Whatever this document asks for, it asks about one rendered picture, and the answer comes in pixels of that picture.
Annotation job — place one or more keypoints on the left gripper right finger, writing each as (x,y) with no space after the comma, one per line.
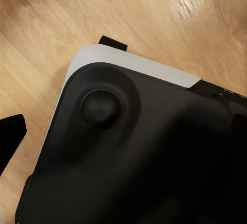
(239,130)

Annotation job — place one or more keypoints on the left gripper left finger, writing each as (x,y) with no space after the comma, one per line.
(12,131)

